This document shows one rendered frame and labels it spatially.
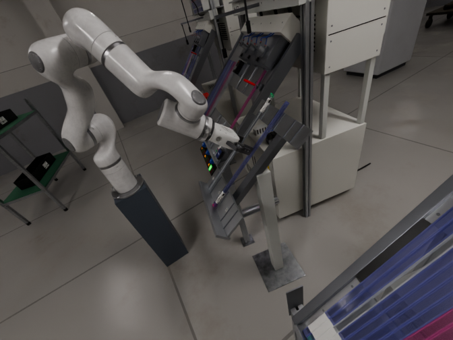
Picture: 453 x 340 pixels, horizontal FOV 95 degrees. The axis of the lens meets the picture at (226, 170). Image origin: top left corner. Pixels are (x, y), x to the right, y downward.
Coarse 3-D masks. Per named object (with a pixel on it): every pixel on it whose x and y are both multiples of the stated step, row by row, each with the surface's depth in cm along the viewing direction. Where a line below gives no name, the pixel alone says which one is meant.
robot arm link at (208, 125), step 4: (208, 120) 66; (208, 124) 65; (204, 128) 65; (208, 128) 66; (204, 132) 66; (208, 132) 65; (200, 136) 66; (204, 136) 66; (200, 140) 69; (204, 140) 68
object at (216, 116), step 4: (216, 112) 140; (212, 116) 143; (216, 116) 138; (220, 116) 132; (216, 120) 135; (220, 120) 130; (224, 120) 125; (220, 124) 128; (224, 124) 124; (228, 124) 120; (208, 140) 136; (212, 144) 128; (216, 144) 124; (212, 148) 127; (216, 148) 123; (224, 148) 114; (216, 152) 121
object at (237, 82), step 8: (240, 40) 144; (240, 48) 140; (232, 56) 148; (248, 72) 119; (256, 72) 111; (232, 80) 134; (240, 80) 124; (256, 80) 108; (264, 80) 102; (240, 88) 121; (248, 88) 113; (256, 88) 105; (256, 96) 103
